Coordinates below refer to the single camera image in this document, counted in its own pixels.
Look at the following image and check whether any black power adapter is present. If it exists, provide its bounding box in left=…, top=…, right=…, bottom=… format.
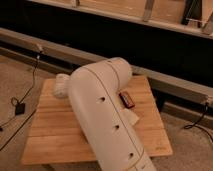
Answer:
left=15, top=103, right=25, bottom=115

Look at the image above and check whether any black cable at right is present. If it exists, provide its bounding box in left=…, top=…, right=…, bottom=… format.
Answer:
left=182, top=102, right=213, bottom=141

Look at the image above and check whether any black cable on floor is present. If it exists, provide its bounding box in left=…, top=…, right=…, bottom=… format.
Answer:
left=0, top=44, right=45, bottom=152

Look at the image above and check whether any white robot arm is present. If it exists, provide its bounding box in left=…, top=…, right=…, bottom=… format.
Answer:
left=53, top=57, right=156, bottom=171

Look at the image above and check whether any wooden table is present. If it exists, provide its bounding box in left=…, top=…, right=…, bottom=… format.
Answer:
left=22, top=76, right=173, bottom=165

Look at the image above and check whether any dark red chip bag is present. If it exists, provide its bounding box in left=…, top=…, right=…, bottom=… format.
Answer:
left=119, top=91, right=135, bottom=108

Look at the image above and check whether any white sponge block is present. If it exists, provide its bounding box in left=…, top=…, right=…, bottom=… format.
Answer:
left=123, top=108, right=139, bottom=126

